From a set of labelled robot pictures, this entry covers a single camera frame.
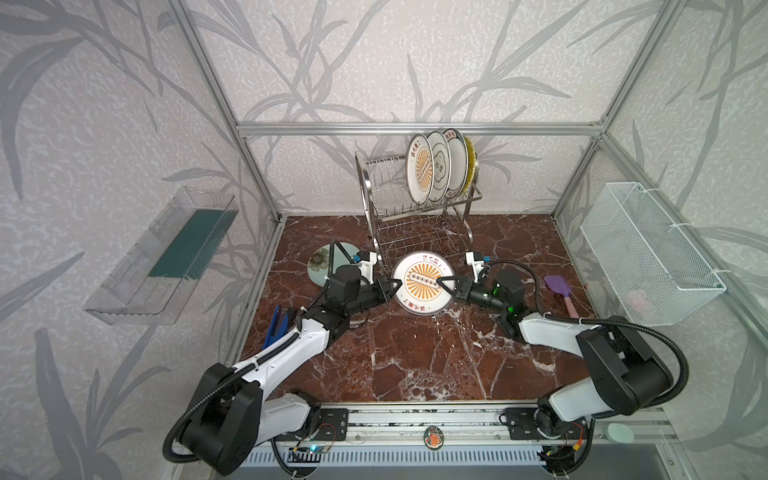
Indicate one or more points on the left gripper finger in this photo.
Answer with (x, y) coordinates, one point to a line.
(389, 286)
(382, 299)

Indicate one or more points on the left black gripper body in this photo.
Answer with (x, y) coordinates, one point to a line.
(380, 289)

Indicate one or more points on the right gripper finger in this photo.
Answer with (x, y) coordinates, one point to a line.
(454, 283)
(461, 295)

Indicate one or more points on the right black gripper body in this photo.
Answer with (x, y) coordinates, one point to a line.
(461, 288)

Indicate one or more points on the orange sunburst plate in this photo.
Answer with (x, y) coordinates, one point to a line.
(419, 169)
(420, 293)

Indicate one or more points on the pale green flower plate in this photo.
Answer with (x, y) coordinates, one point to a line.
(318, 264)

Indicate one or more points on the yellow woven pattern plate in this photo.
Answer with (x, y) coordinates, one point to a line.
(472, 165)

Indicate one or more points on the white plate thin teal rim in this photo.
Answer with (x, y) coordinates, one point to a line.
(441, 165)

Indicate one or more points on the white plate dark green rim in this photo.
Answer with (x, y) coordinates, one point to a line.
(459, 157)

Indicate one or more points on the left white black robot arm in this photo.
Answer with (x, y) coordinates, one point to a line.
(232, 410)

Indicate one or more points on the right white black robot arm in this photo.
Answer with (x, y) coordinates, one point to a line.
(630, 366)

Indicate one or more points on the steel two-tier dish rack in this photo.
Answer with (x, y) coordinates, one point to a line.
(397, 226)

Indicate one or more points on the purple pink spatula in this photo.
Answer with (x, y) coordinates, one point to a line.
(559, 285)

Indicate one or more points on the blue pen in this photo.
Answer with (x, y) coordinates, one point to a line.
(278, 326)

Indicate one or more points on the round orange sticker badge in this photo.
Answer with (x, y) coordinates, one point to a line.
(433, 438)

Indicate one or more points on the pale green round puck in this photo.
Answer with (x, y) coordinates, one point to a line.
(619, 433)

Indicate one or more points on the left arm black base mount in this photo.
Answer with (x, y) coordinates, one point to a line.
(325, 424)

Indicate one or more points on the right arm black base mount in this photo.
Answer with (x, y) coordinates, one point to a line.
(539, 424)

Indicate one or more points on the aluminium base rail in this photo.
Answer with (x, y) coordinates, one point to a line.
(391, 434)

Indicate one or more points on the white wire mesh basket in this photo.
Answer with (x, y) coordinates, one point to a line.
(656, 272)

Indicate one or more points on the aluminium cage frame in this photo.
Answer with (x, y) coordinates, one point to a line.
(739, 285)

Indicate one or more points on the clear plastic wall tray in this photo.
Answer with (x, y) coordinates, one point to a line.
(154, 281)

